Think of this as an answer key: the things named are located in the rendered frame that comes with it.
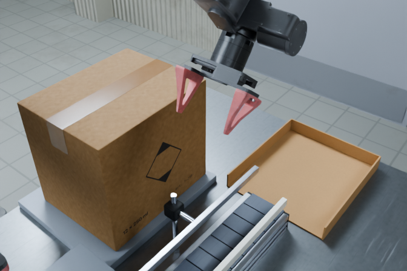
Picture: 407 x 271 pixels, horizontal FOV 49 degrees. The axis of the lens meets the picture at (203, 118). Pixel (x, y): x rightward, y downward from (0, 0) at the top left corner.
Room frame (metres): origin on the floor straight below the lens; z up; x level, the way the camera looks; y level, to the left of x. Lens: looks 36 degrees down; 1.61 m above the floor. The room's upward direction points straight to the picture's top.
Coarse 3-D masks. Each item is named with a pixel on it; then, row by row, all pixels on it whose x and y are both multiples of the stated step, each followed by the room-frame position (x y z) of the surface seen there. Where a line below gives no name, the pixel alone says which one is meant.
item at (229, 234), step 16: (240, 208) 0.68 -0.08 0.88; (256, 208) 0.68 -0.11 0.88; (224, 224) 0.64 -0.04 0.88; (240, 224) 0.64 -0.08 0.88; (256, 224) 0.64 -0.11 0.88; (272, 224) 0.64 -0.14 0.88; (208, 240) 0.59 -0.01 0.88; (224, 240) 0.59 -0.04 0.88; (240, 240) 0.59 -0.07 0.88; (256, 240) 0.59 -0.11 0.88; (192, 256) 0.56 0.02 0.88; (208, 256) 0.56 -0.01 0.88; (224, 256) 0.56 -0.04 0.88; (240, 256) 0.56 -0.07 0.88
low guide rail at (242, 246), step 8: (280, 200) 0.67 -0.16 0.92; (272, 208) 0.65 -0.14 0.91; (280, 208) 0.65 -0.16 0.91; (272, 216) 0.63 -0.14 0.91; (264, 224) 0.61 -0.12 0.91; (256, 232) 0.59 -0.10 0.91; (248, 240) 0.57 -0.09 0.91; (240, 248) 0.55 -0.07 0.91; (232, 256) 0.53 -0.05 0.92; (224, 264) 0.51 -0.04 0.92; (232, 264) 0.52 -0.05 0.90
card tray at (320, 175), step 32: (288, 128) 1.02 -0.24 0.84; (256, 160) 0.89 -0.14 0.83; (288, 160) 0.89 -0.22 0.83; (320, 160) 0.89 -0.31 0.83; (352, 160) 0.89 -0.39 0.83; (256, 192) 0.78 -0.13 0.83; (288, 192) 0.78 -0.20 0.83; (320, 192) 0.78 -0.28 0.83; (352, 192) 0.74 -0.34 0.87; (320, 224) 0.68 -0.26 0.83
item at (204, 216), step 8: (256, 168) 0.72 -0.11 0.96; (248, 176) 0.69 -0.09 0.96; (240, 184) 0.67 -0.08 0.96; (232, 192) 0.65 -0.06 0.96; (216, 200) 0.63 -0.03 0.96; (224, 200) 0.63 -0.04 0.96; (208, 208) 0.60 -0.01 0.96; (216, 208) 0.61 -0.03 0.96; (200, 216) 0.58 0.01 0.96; (208, 216) 0.59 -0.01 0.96; (192, 224) 0.56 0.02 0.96; (200, 224) 0.57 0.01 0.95; (184, 232) 0.55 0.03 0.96; (192, 232) 0.55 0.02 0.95; (176, 240) 0.53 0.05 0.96; (184, 240) 0.54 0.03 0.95; (168, 248) 0.51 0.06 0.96; (176, 248) 0.52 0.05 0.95; (160, 256) 0.49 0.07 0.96; (152, 264) 0.48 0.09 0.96
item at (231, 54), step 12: (228, 36) 0.67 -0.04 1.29; (240, 36) 0.65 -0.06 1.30; (216, 48) 0.66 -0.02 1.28; (228, 48) 0.64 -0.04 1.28; (240, 48) 0.64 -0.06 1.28; (252, 48) 0.66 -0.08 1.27; (192, 60) 0.65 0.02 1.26; (204, 60) 0.64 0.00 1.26; (216, 60) 0.64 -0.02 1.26; (228, 60) 0.63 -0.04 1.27; (240, 60) 0.64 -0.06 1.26; (240, 72) 0.60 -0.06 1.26; (252, 84) 0.62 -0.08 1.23
